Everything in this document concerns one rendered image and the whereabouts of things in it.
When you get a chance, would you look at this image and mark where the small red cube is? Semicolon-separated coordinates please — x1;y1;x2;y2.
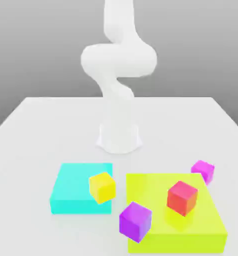
166;180;199;217

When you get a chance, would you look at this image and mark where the large lime box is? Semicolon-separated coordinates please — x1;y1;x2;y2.
125;173;229;254

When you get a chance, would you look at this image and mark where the small purple cube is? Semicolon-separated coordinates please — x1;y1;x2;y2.
118;201;153;244

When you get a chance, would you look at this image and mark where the small magenta cube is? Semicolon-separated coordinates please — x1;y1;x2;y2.
190;159;216;185

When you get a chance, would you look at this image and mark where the small yellow cube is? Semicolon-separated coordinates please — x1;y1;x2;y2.
88;171;117;205

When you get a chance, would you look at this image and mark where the large cyan box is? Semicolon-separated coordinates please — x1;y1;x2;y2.
49;162;114;215

